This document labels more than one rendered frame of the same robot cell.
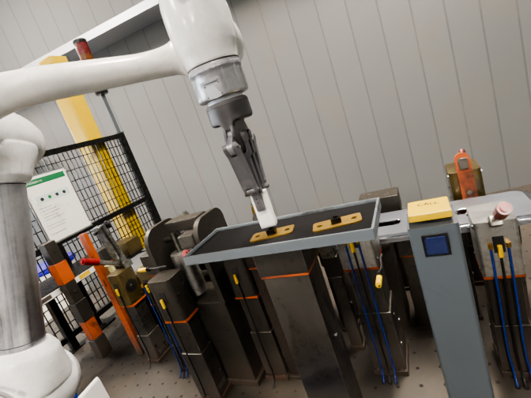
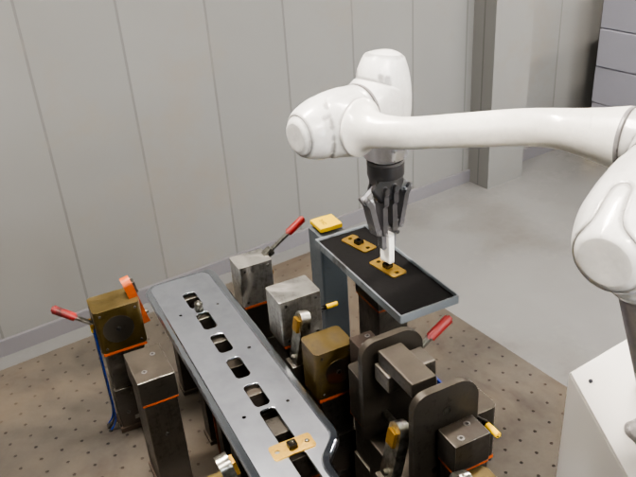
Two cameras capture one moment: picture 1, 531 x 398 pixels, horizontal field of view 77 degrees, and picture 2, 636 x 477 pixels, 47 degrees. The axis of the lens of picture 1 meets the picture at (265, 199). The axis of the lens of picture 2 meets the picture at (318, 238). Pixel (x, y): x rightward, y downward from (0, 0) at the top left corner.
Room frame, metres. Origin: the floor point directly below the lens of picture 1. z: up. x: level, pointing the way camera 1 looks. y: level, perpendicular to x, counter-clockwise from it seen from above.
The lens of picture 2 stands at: (1.75, 0.74, 1.99)
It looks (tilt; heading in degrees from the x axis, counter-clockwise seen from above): 29 degrees down; 218
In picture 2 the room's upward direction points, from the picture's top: 4 degrees counter-clockwise
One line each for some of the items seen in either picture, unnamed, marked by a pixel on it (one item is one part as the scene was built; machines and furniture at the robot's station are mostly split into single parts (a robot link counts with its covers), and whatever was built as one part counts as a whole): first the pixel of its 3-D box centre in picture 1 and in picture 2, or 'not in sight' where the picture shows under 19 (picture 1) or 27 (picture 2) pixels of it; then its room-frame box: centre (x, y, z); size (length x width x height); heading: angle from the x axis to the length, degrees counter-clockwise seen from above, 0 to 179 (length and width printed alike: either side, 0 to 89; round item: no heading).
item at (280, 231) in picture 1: (271, 231); (387, 265); (0.59, 0.01, 1.17); 0.08 x 0.04 x 0.01; 72
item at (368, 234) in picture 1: (278, 232); (381, 269); (0.60, 0.00, 1.16); 0.37 x 0.14 x 0.02; 63
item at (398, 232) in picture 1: (270, 242); (284, 443); (1.00, 0.03, 1.00); 1.38 x 0.22 x 0.02; 63
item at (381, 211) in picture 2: (249, 161); (381, 210); (0.61, 0.01, 1.30); 0.04 x 0.01 x 0.11; 72
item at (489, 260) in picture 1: (505, 296); (262, 316); (0.58, -0.39, 0.88); 0.12 x 0.07 x 0.36; 153
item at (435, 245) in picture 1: (436, 245); not in sight; (0.45, -0.22, 1.11); 0.03 x 0.01 x 0.03; 63
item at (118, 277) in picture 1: (137, 317); not in sight; (1.05, 0.55, 0.87); 0.10 x 0.07 x 0.35; 153
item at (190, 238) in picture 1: (212, 298); (415, 462); (0.86, 0.23, 0.94); 0.18 x 0.13 x 0.49; 63
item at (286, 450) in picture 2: not in sight; (291, 445); (1.00, 0.05, 1.01); 0.08 x 0.04 x 0.01; 152
